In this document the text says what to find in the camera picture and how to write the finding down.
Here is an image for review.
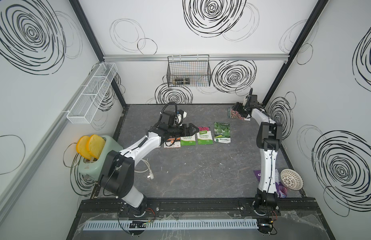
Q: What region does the mint green toaster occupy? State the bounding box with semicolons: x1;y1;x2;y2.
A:
78;135;123;181

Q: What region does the green vegetable seed packet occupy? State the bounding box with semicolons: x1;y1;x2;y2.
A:
214;122;231;144

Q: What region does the black corner frame post right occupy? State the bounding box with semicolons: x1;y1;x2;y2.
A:
263;0;329;107

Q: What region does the yellow toast slice back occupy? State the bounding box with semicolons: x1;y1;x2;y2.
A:
76;136;92;160

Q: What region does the black wire wall basket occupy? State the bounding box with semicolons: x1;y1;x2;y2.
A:
166;60;212;87

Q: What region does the black corner frame post left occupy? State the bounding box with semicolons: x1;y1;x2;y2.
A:
69;0;128;109

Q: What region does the black corner frame post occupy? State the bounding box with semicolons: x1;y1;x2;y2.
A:
263;0;329;107
69;0;128;109

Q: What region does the red flower seed packet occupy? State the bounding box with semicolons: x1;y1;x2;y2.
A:
228;108;251;122

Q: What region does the purple seed packet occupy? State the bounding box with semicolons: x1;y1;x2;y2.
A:
254;169;287;198

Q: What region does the aluminium wall rail back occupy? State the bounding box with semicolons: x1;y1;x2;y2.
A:
103;54;290;62

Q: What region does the white plastic strainer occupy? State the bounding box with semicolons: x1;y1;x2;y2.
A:
280;169;304;191

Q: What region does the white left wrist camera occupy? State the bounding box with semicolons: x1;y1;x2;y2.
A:
176;110;187;126

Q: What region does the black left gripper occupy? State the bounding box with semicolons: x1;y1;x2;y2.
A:
167;124;199;138

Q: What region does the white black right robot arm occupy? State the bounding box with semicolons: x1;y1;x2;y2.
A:
233;88;283;216

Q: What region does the white slotted cable duct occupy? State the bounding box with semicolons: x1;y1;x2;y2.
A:
83;219;259;231

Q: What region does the marigold seed packet orange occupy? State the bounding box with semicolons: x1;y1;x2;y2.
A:
163;137;181;148

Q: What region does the yellow toast slice front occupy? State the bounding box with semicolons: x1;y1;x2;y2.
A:
85;135;105;159

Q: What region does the impatiens seed packet green white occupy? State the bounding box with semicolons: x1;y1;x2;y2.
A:
180;135;196;147

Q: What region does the white wire wall shelf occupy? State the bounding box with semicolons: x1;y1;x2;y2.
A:
66;63;117;124

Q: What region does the white power cable with plug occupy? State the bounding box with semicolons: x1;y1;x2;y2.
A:
134;158;155;181

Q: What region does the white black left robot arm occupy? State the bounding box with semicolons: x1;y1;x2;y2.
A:
98;102;200;216

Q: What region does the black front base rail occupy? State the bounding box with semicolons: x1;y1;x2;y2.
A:
78;197;321;218

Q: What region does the yellow toast slice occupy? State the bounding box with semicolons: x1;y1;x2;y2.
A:
85;135;105;159
76;136;92;160

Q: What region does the small item in basket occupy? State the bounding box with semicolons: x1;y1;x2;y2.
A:
173;78;191;86

